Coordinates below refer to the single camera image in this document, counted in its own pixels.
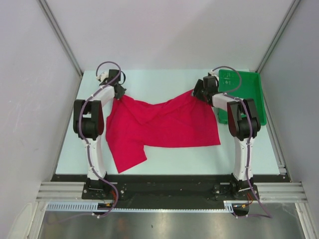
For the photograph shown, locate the aluminium corner post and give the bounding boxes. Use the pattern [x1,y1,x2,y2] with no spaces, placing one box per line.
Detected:
[36,0,83,78]
[255,0,302,73]

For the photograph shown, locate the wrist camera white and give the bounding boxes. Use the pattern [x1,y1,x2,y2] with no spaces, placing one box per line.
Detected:
[96,71,109,82]
[208,70,219,78]

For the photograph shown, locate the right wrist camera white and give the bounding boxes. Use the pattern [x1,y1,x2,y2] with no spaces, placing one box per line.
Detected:
[208,70,219,78]

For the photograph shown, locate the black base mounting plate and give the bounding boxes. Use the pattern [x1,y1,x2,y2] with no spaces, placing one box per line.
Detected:
[51,174,291,202]

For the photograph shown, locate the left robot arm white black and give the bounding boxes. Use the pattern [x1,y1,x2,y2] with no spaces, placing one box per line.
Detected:
[73,69,126,181]

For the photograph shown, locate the left aluminium corner post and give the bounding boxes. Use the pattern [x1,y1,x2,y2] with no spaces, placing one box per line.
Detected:
[36,0,83,78]

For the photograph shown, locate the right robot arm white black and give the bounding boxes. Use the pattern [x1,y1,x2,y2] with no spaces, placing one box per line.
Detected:
[193,75,261,184]

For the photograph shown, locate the right aluminium corner post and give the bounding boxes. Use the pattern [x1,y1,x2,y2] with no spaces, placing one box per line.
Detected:
[255,0,302,73]

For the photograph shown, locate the slotted cable duct grey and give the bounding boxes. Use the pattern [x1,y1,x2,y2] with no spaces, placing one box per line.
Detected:
[46,202,234,213]

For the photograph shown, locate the aluminium frame rail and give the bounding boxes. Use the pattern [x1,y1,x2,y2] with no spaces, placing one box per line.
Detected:
[37,182,308,203]

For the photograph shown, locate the red t-shirt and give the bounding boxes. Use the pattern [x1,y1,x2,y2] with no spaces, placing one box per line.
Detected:
[106,91,220,173]

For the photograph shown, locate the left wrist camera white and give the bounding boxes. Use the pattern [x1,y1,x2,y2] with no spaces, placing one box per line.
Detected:
[96,71,109,82]

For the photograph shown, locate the green plastic tray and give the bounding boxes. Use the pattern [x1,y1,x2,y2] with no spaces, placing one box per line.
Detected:
[219,69,267,126]

